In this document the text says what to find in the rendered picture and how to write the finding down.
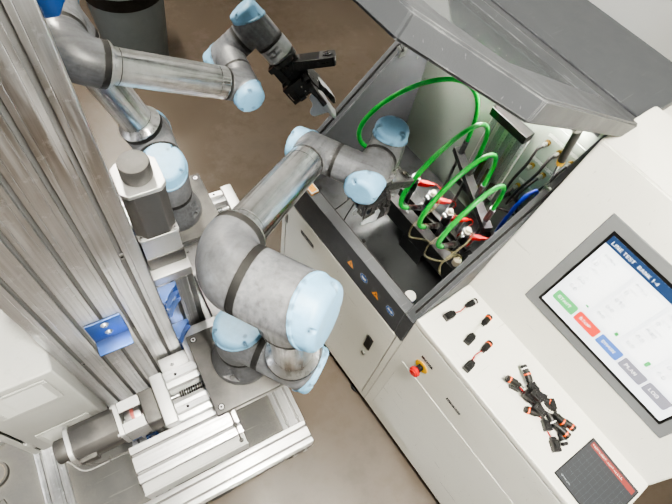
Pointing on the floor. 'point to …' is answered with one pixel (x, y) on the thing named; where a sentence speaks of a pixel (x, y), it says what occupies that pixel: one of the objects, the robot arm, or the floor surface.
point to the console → (535, 335)
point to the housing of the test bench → (599, 50)
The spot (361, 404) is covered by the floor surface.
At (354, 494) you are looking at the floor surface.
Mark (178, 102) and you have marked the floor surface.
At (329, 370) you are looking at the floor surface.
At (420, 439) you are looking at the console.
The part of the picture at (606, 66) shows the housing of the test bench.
